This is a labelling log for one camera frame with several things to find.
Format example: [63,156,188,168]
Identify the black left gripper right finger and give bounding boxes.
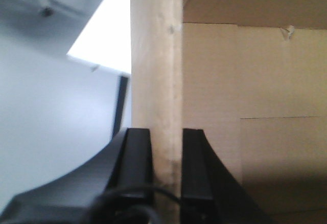
[180,128,275,223]

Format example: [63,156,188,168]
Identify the dark table leg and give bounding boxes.
[112,75,129,138]

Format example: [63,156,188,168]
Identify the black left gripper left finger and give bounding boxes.
[1,128,153,223]

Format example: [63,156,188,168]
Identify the brown EcoFlow cardboard box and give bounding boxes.
[131,0,326,223]

